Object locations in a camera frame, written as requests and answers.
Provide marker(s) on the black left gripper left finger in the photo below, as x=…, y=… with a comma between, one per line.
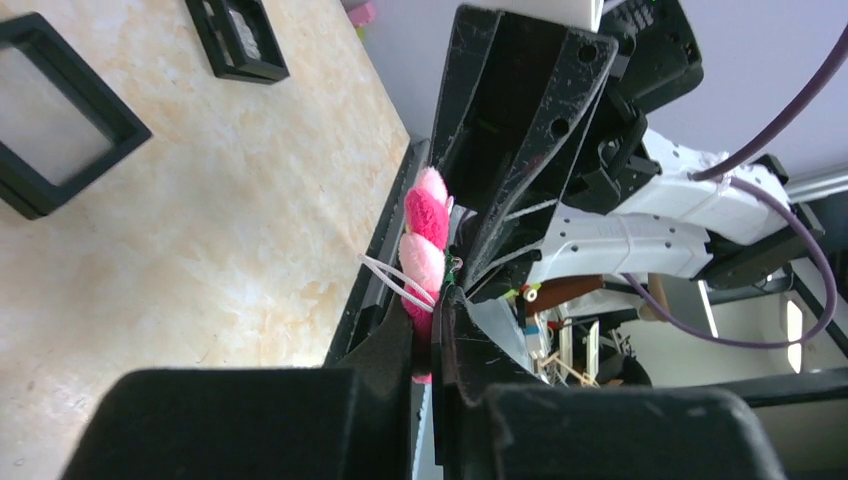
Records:
x=351, y=420

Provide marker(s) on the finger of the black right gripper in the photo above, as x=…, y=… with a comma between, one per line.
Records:
x=583, y=63
x=464, y=146

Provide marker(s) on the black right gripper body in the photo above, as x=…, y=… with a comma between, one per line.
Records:
x=658, y=61

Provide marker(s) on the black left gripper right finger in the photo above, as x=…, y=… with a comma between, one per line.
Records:
x=493, y=419

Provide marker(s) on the pink flower brooch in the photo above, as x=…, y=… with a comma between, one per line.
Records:
x=423, y=259

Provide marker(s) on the white silver brooch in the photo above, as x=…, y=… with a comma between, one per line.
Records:
x=246, y=35

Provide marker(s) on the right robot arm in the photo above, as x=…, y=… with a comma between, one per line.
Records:
x=729, y=231

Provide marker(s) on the green pink toy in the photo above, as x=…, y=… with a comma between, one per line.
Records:
x=361, y=15

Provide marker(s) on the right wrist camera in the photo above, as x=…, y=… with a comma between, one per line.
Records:
x=582, y=14

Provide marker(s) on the black square frame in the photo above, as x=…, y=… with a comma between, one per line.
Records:
x=222, y=46
x=62, y=126

